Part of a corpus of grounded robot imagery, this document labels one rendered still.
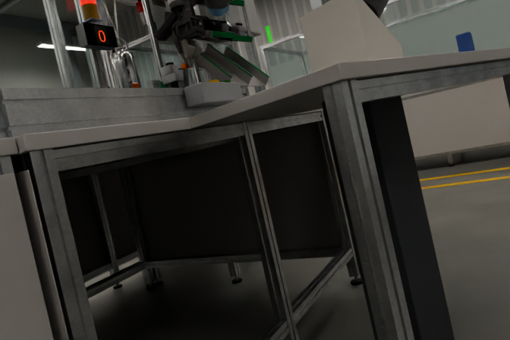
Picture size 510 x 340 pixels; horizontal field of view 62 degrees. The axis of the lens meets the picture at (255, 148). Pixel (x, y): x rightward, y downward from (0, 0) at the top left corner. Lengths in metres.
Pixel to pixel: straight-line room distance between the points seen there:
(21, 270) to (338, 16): 0.92
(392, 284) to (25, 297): 0.62
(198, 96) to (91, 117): 0.35
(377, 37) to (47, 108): 0.80
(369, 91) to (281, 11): 10.19
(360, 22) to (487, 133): 4.12
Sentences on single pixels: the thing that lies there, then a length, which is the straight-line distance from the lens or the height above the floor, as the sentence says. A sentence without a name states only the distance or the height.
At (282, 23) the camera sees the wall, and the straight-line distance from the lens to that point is 10.94.
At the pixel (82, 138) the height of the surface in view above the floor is 0.84.
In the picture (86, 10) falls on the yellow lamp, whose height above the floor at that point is 1.29.
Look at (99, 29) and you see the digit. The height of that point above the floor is 1.22.
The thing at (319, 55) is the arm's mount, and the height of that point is 0.96.
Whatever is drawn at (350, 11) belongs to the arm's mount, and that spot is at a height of 1.03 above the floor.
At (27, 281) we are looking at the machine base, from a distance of 0.83.
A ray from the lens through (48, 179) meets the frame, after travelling 0.85.
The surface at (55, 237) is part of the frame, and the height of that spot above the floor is 0.68.
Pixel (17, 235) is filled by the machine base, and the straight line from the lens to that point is 0.82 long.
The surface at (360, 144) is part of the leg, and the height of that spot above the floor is 0.71.
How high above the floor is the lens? 0.76
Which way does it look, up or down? 1 degrees down
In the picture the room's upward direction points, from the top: 13 degrees counter-clockwise
